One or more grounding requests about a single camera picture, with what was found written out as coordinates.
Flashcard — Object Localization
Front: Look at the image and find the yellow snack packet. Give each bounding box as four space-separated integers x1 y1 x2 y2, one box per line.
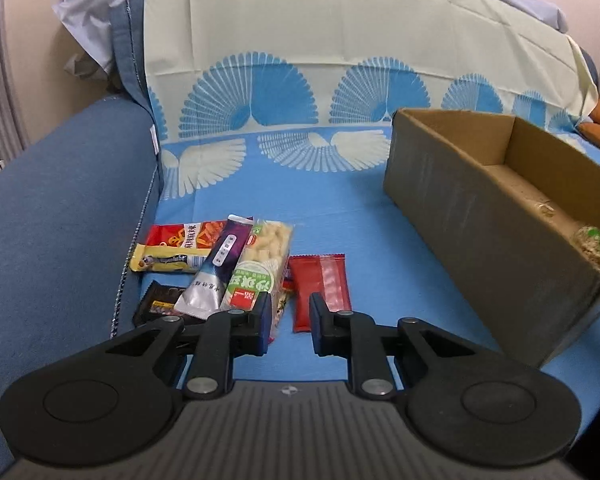
130 242 213 274

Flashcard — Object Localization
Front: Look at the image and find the green white puffed snack packet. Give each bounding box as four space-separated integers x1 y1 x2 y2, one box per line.
220 218 295 343

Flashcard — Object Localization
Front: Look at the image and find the red orange snack packet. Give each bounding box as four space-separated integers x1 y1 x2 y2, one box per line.
146 220 229 257

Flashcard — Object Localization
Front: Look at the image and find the green label rice cracker packet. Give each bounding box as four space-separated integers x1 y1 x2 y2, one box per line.
570 225 600 286

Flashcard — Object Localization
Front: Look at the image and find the purple silver snack packet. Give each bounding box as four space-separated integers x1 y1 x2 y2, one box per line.
174 215 255 320

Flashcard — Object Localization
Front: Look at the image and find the blue cream printed cloth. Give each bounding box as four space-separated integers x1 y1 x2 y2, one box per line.
140 0 600 461

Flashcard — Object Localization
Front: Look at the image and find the brown cardboard box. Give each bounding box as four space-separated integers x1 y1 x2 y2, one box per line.
383 107 600 368

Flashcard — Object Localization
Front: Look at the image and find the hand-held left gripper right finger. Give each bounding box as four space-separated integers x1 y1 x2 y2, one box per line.
309 292 483 401

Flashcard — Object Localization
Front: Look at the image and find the dark brown snack packet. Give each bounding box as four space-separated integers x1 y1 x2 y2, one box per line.
132 281 188 326

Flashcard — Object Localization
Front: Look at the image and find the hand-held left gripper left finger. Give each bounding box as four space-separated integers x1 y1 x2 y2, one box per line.
104 291 273 401

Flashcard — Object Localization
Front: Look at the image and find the light blue sheet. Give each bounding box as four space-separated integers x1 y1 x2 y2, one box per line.
52 0 568 78

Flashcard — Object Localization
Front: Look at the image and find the cream patterned snack packet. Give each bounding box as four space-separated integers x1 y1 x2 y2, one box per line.
269 269 297 345

